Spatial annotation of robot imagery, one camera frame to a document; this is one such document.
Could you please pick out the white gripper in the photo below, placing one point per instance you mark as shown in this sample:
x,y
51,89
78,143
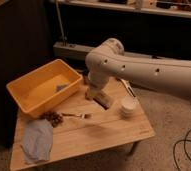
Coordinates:
x,y
93,91

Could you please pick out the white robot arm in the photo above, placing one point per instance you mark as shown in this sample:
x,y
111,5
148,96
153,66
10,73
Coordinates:
x,y
164,75

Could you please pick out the wooden table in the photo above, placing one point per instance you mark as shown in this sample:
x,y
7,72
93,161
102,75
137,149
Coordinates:
x,y
104,129

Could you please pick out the small grey item in bin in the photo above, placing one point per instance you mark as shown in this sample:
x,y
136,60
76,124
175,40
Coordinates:
x,y
60,87

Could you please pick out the grey low shelf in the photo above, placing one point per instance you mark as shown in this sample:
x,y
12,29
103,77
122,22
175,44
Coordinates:
x,y
79,52

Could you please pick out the yellow plastic bin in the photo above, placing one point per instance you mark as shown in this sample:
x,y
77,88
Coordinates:
x,y
35,92

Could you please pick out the grey folded cloth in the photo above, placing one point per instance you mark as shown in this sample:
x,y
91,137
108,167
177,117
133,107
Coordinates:
x,y
37,141

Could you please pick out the metal stand pole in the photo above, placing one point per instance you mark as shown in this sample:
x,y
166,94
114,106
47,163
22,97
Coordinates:
x,y
63,37

